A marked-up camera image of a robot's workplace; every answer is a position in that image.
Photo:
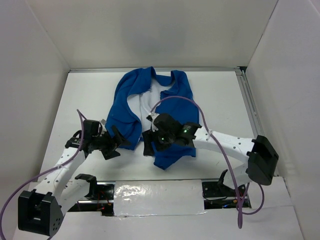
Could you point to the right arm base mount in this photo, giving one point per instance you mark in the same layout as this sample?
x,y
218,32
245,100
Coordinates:
x,y
218,196

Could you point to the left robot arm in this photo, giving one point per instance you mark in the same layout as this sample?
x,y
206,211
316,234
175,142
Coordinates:
x,y
42,210

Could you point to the silver tape patch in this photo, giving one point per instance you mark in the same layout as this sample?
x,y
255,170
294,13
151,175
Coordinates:
x,y
158,198

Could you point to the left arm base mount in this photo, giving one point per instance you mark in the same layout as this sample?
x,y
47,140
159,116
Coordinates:
x,y
98,198

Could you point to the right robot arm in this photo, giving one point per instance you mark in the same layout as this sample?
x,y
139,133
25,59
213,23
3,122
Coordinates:
x,y
258,157

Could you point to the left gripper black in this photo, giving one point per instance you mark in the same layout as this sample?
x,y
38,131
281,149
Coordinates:
x,y
110,152

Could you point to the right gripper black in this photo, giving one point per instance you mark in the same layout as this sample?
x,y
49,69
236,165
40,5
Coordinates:
x,y
149,136

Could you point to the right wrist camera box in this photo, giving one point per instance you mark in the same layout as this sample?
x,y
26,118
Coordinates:
x,y
152,116

